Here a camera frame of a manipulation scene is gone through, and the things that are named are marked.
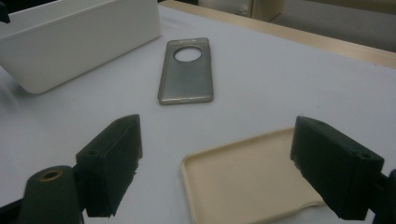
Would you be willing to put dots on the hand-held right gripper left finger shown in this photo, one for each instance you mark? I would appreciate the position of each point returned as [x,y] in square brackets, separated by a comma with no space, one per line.
[106,168]

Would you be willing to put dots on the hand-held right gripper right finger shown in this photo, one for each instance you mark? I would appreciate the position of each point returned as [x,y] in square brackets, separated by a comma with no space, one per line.
[336,165]

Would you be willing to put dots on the white plastic storage box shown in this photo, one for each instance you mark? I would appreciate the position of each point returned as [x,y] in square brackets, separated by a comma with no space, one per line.
[71,53]

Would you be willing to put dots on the grey translucent phone case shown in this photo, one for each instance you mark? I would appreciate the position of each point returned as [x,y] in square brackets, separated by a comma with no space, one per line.
[186,81]

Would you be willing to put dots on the white table sheet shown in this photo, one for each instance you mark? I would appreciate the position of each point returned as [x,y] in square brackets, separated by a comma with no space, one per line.
[264,90]

